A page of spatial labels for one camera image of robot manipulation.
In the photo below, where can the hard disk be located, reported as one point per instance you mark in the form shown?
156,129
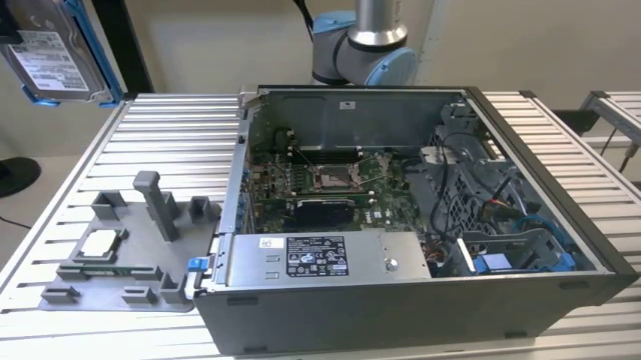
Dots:
55,63

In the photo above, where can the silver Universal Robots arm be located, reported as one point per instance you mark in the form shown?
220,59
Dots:
375,22

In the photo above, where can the grey metal disk bay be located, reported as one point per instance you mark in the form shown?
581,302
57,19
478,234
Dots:
461,202

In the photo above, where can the black round stand base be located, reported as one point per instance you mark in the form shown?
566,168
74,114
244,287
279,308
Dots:
17,176

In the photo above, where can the silver CPU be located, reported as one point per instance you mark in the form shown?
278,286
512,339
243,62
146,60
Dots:
100,243

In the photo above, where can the grey parts rack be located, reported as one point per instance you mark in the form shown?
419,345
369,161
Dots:
140,247

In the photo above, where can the green RAM stick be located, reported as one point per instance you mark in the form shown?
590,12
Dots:
104,269

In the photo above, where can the thin metal locking lever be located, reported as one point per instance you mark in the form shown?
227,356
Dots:
305,157

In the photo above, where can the white sticker label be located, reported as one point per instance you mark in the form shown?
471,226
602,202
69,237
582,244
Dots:
347,105

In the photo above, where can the blue case latch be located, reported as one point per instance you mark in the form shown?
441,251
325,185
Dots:
196,264

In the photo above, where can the CPU socket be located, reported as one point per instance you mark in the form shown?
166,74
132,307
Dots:
331,177

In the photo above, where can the silver power supply unit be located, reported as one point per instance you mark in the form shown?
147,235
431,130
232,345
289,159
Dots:
250,258

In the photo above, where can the black graphics card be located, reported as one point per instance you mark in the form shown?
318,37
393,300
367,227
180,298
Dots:
323,213

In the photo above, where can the green motherboard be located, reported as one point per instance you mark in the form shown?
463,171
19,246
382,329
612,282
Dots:
390,210

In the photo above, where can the open grey PC case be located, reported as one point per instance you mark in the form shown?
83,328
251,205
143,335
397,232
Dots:
350,318

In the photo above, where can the black block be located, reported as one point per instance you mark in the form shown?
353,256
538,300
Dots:
576,122

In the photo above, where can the blue carrier in bay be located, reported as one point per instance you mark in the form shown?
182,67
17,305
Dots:
493,264

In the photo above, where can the slatted metal side table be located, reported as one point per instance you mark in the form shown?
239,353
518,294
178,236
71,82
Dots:
618,108

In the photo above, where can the black upright frame post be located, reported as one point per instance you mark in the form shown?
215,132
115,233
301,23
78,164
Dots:
132,45

